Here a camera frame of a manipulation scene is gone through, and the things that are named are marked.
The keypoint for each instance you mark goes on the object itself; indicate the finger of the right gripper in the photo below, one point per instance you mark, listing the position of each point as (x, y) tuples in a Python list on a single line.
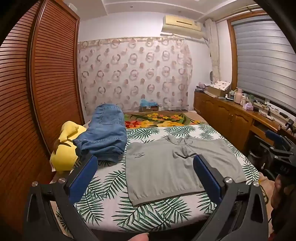
[(279, 141)]

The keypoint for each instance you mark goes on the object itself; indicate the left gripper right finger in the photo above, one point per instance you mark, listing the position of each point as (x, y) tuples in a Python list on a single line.
[(241, 211)]

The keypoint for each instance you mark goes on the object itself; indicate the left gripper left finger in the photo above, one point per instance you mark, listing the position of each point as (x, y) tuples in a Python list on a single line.
[(40, 222)]

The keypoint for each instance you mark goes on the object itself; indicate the grey sweat pants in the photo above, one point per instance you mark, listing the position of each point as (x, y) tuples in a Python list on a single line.
[(163, 168)]

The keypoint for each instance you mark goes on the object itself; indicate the person right hand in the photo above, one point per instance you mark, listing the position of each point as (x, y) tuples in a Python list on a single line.
[(277, 192)]

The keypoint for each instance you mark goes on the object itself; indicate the person left hand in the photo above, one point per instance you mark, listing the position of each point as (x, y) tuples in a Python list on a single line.
[(140, 237)]

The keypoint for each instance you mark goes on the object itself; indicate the white power strip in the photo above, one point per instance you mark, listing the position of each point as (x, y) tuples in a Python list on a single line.
[(266, 115)]

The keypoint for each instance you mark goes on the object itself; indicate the long wooden cabinet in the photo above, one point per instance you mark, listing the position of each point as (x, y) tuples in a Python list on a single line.
[(237, 125)]

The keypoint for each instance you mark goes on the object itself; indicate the pink bottle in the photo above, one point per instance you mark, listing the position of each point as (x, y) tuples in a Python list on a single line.
[(238, 95)]

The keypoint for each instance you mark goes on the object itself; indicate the yellow plush toy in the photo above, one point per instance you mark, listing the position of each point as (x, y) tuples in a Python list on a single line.
[(64, 156)]

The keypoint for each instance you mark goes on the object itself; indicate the white patterned box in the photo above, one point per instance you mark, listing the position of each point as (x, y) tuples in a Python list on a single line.
[(219, 88)]

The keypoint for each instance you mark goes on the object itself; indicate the grey window blind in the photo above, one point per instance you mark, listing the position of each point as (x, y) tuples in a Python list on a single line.
[(265, 60)]

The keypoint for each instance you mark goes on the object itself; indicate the folded blue jeans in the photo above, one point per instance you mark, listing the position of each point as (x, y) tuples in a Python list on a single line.
[(105, 137)]

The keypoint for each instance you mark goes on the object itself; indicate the floral blanket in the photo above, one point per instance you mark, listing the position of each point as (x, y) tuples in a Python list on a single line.
[(157, 119)]

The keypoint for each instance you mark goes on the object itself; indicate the beige side curtain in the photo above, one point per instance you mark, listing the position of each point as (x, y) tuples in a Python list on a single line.
[(213, 42)]

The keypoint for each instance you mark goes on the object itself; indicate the brown louvered wardrobe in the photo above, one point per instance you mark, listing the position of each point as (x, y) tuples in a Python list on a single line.
[(39, 92)]

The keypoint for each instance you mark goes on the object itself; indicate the cardboard box with blue cloth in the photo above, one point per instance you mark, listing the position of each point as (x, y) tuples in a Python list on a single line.
[(148, 106)]

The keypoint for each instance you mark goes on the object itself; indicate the circle patterned curtain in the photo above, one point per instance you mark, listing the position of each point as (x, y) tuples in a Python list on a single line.
[(127, 70)]

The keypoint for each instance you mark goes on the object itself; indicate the wall air conditioner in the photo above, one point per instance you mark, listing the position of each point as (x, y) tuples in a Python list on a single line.
[(183, 27)]

